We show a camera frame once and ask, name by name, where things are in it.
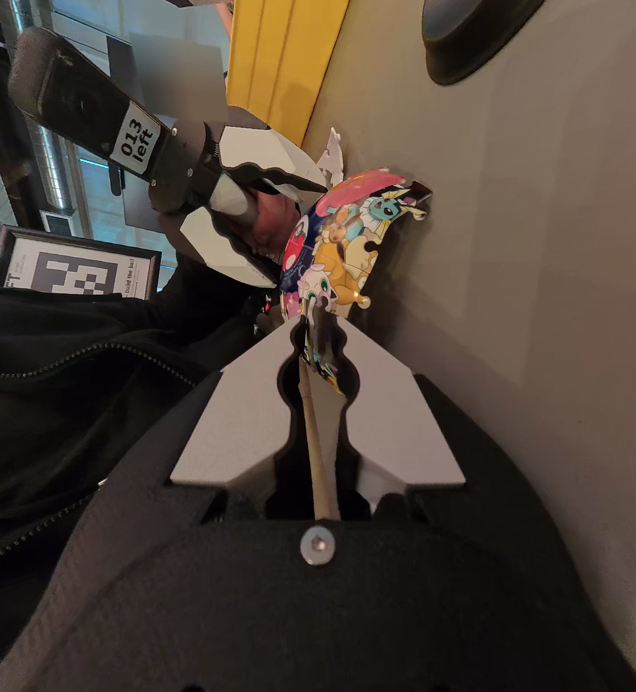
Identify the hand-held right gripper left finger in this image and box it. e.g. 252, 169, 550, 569
170, 318, 306, 499

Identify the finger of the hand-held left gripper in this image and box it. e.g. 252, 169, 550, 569
218, 125, 330, 195
179, 207, 279, 288

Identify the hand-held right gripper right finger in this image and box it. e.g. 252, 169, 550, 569
338, 318, 466, 513

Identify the colourful cartoon puzzle ball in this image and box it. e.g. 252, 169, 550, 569
279, 168, 435, 396

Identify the white puzzle piece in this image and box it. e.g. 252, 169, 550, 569
316, 128, 347, 189

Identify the black round ball stand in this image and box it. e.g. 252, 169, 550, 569
421, 0, 547, 87

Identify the person's left hand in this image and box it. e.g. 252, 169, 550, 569
244, 190, 301, 261

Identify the yellow panel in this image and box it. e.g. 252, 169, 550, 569
225, 0, 351, 148

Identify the black framed marker sign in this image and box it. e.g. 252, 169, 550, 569
0, 224, 163, 301

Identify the person's black zip jacket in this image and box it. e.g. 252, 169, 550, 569
0, 254, 283, 574

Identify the silver ventilation duct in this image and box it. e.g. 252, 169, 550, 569
26, 125, 79, 212

